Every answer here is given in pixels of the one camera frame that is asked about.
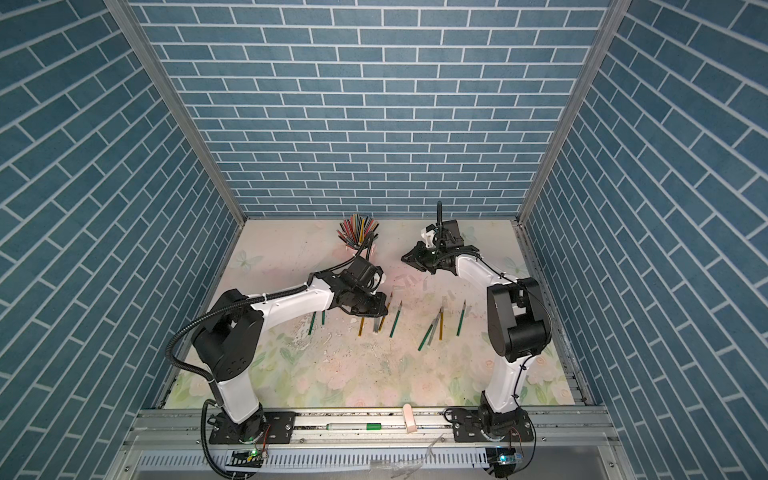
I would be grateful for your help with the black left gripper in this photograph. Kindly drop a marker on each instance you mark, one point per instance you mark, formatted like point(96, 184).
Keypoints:
point(377, 311)

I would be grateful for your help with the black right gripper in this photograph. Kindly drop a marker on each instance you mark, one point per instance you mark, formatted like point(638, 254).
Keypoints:
point(418, 260)

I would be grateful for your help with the dark green carving knife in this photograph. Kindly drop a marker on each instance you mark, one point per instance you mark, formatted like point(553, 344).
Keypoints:
point(426, 337)

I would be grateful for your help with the silver carving knife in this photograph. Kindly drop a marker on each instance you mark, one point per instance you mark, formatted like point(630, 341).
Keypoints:
point(434, 326)

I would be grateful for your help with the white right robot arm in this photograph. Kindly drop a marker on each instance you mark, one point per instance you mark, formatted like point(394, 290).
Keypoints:
point(518, 324)

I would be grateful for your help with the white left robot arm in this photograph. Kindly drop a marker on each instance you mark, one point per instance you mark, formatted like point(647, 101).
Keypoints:
point(239, 327)

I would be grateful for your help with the pink cup of coloured pencils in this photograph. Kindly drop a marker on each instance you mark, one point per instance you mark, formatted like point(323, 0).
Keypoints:
point(356, 229)

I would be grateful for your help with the green marker on rail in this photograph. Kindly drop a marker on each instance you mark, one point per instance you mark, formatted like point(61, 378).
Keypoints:
point(338, 426)

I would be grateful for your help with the beige eraser on rail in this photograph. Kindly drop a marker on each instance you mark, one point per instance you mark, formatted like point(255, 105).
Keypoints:
point(409, 418)

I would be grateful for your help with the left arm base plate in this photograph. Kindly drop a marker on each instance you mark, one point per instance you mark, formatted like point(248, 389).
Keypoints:
point(252, 429)

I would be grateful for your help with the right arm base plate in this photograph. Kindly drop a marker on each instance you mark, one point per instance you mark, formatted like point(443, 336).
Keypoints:
point(484, 425)

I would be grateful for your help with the aluminium front rail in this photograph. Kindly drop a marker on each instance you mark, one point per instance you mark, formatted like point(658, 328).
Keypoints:
point(571, 442)

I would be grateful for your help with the aluminium corner frame post right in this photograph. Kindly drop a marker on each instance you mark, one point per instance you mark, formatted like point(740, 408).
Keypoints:
point(593, 60)

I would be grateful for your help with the aluminium corner frame post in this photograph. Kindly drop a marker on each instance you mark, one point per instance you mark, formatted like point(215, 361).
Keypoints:
point(130, 27)
point(593, 60)

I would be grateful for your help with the aluminium corner frame post left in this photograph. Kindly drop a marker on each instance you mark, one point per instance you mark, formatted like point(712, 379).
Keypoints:
point(130, 27)

